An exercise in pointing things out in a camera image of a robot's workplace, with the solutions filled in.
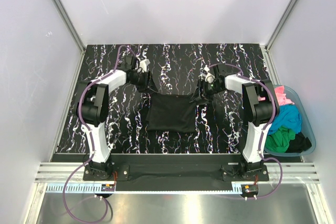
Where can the left aluminium frame post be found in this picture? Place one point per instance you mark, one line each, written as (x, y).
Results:
(69, 24)

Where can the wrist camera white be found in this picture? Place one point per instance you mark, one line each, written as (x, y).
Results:
(143, 66)
(206, 75)

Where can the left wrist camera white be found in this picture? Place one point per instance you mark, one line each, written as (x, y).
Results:
(143, 66)

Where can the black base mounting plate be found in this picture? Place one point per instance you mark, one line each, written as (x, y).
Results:
(180, 183)

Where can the right aluminium frame post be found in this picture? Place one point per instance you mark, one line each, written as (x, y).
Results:
(284, 18)

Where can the teal plastic laundry basket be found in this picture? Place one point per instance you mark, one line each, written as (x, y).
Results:
(306, 128)

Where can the green t shirt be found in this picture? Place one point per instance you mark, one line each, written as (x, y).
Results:
(279, 141)

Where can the aluminium rail profile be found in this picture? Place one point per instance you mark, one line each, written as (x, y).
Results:
(288, 172)

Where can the black t shirt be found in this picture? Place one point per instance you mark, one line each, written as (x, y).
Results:
(299, 144)
(171, 113)

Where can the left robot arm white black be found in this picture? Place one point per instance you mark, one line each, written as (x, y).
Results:
(92, 109)

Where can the pink t shirt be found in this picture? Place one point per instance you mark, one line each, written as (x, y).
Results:
(280, 95)

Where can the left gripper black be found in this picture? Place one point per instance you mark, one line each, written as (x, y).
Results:
(147, 81)

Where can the black t shirt in basket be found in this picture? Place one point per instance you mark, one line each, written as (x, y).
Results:
(299, 144)

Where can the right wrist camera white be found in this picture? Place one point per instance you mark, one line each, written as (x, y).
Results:
(206, 75)

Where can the blue t shirt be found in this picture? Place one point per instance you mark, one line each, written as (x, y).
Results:
(289, 117)

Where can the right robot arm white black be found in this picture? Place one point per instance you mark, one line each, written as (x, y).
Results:
(260, 107)

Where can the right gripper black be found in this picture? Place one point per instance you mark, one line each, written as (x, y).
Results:
(200, 91)

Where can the white slotted cable duct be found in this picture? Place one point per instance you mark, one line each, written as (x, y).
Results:
(99, 188)

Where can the aluminium frame post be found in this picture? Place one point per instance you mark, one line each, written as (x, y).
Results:
(69, 24)
(284, 18)

